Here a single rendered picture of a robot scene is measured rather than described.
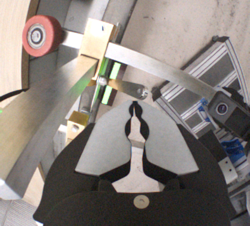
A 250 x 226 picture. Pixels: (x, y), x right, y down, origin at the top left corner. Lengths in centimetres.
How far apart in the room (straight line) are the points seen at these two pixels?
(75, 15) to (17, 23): 28
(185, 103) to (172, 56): 42
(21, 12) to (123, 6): 28
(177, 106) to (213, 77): 41
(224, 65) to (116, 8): 100
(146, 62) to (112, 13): 22
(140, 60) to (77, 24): 34
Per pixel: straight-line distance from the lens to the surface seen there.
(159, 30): 114
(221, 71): 122
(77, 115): 37
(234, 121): 26
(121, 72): 43
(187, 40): 123
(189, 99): 115
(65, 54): 56
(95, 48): 25
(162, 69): 27
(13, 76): 34
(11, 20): 32
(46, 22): 25
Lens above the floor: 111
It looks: 60 degrees down
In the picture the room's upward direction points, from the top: 175 degrees counter-clockwise
